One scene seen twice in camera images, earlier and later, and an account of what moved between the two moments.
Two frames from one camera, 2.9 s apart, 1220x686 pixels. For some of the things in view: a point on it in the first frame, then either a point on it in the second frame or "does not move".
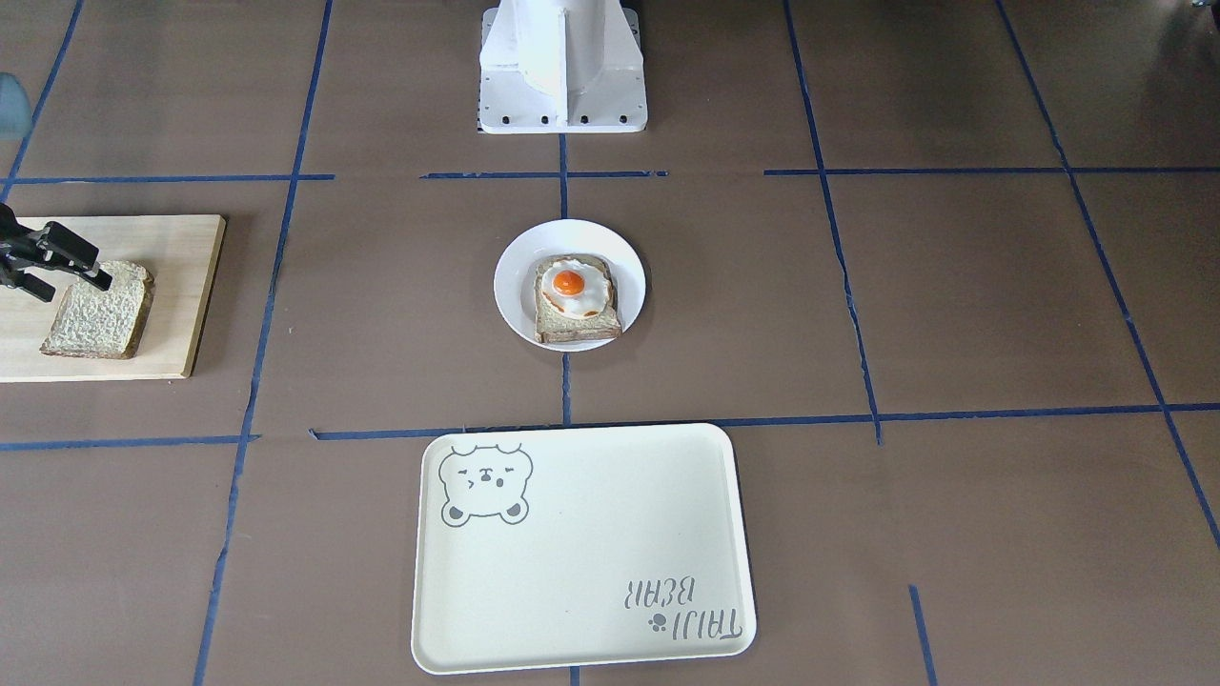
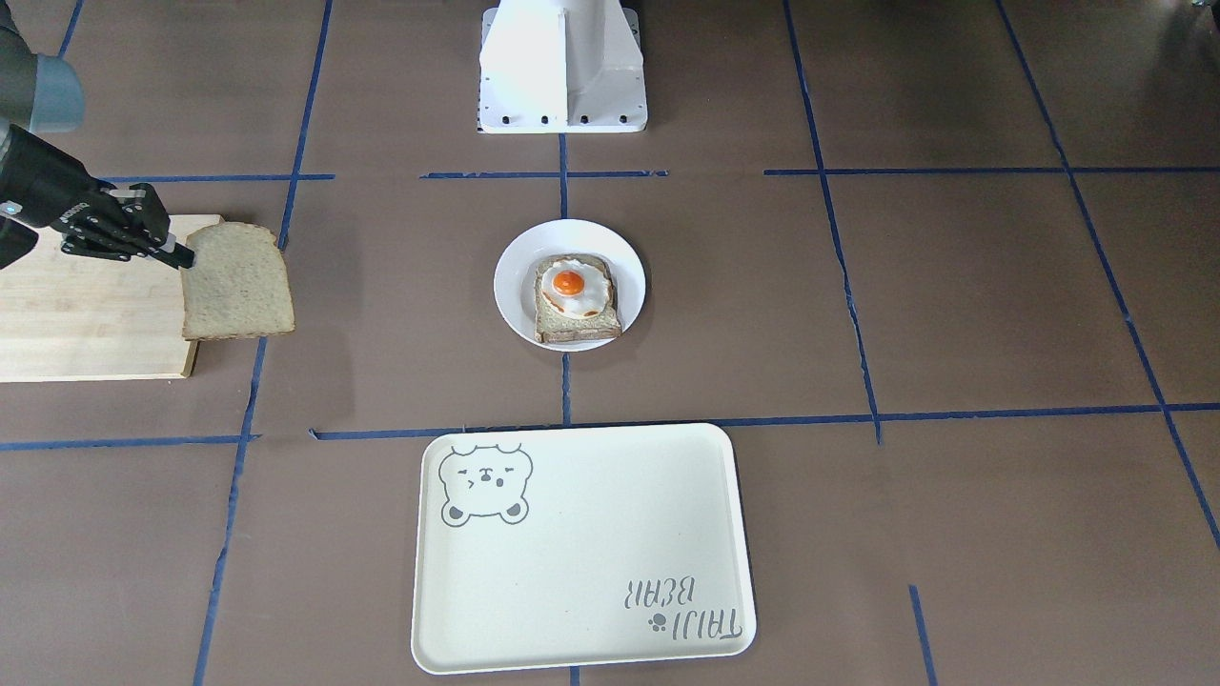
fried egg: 575,288 does not move
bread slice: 94,323 to 240,284
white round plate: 515,274 does not move
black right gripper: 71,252 to 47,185
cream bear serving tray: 546,546 does not move
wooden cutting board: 180,252 does not move
